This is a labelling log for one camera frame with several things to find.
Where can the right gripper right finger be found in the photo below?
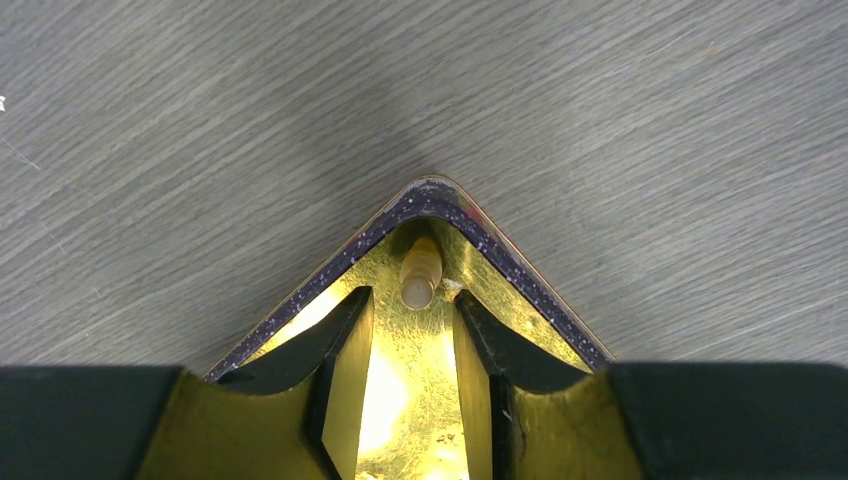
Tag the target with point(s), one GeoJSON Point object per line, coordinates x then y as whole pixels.
{"type": "Point", "coordinates": [528, 415]}

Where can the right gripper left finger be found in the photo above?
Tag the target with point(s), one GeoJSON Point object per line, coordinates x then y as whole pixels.
{"type": "Point", "coordinates": [293, 413]}

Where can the gold tin box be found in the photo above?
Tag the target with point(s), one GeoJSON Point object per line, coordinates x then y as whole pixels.
{"type": "Point", "coordinates": [411, 426]}

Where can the light wooden pawn in tin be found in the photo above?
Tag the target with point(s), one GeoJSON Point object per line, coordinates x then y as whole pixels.
{"type": "Point", "coordinates": [420, 273]}

